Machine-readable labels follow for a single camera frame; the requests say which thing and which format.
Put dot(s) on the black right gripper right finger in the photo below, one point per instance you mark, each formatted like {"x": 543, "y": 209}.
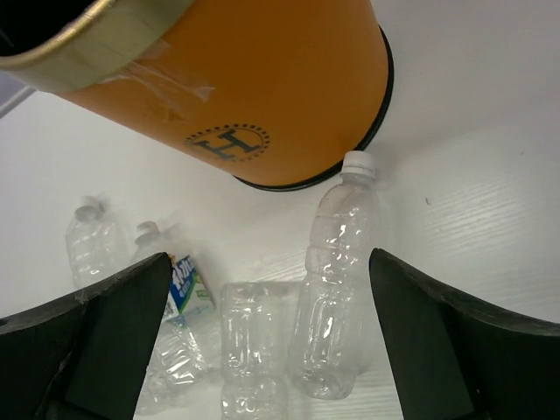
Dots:
{"x": 455, "y": 356}

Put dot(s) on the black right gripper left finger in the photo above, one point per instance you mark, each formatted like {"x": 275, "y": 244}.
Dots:
{"x": 85, "y": 355}

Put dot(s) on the clear bottle blue white label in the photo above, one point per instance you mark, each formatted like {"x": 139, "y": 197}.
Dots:
{"x": 187, "y": 344}

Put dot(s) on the small clear bottle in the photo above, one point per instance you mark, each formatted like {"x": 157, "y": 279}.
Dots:
{"x": 96, "y": 242}

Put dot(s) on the clear bottle white cap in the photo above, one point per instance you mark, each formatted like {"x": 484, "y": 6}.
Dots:
{"x": 328, "y": 348}

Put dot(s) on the clear crushed bottle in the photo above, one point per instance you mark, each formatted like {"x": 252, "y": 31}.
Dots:
{"x": 253, "y": 352}

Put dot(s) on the orange cylindrical bin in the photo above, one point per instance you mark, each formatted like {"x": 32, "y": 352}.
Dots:
{"x": 275, "y": 93}

